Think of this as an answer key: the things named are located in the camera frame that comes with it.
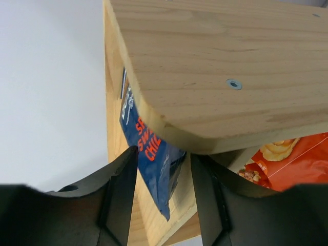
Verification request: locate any wooden two-tier shelf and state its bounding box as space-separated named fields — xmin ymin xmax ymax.
xmin=103 ymin=1 xmax=327 ymax=245

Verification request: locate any blue Burts chilli bag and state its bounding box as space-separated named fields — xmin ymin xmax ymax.
xmin=119 ymin=68 xmax=187 ymax=220

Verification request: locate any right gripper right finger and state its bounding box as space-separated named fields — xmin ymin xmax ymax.
xmin=191 ymin=154 xmax=327 ymax=245

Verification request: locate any cassava chips bag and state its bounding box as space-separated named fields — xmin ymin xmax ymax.
xmin=237 ymin=133 xmax=327 ymax=191

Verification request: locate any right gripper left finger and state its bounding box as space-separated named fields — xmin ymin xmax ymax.
xmin=1 ymin=147 xmax=138 ymax=245

